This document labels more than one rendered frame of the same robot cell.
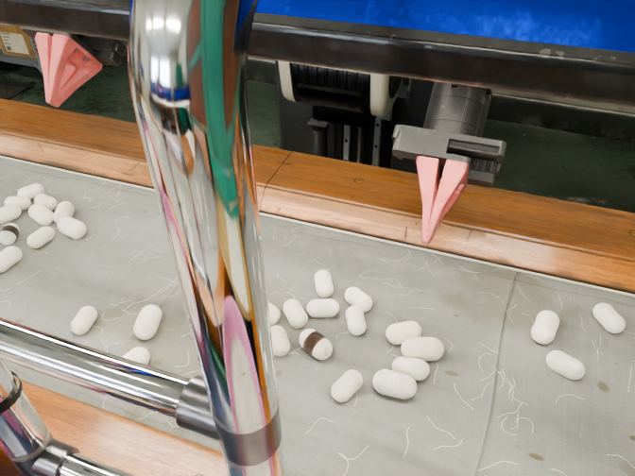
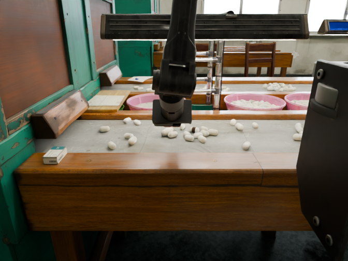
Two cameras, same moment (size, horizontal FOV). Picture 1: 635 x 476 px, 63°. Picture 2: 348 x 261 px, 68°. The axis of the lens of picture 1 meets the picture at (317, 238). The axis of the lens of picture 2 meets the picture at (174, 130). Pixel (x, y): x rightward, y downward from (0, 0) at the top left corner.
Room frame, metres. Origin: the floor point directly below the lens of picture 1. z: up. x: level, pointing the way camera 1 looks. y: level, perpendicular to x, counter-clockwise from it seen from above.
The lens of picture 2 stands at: (1.05, -0.35, 1.07)
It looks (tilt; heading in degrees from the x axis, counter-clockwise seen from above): 22 degrees down; 160
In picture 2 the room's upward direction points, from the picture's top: straight up
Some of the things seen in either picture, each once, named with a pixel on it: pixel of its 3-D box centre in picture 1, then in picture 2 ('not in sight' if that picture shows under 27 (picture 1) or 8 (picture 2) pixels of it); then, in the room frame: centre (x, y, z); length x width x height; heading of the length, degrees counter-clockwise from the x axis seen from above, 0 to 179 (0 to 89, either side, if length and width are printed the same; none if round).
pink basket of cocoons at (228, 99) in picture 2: not in sight; (252, 110); (0.11, 0.39, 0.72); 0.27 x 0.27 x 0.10
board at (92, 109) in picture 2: not in sight; (107, 99); (-0.12, -0.23, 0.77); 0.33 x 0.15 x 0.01; 160
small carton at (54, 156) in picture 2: not in sight; (55, 155); (0.39, -0.42, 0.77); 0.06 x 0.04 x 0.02; 160
